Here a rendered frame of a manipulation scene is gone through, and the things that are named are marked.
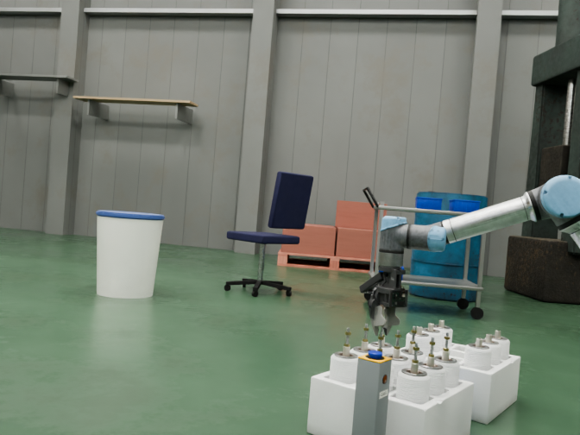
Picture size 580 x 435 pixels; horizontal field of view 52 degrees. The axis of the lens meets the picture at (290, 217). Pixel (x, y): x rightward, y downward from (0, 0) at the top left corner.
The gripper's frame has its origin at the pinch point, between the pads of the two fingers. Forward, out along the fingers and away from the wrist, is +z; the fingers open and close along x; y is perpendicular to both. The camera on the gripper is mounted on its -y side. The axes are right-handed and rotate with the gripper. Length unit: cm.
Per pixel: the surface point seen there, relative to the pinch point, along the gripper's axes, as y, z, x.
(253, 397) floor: -50, 35, -16
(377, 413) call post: 18.5, 18.0, -13.9
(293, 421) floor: -23.9, 35.3, -14.0
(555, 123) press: -268, -147, 440
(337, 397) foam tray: -4.6, 21.3, -10.6
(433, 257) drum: -242, -1, 255
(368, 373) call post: 15.7, 7.6, -16.1
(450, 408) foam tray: 14.3, 21.3, 17.7
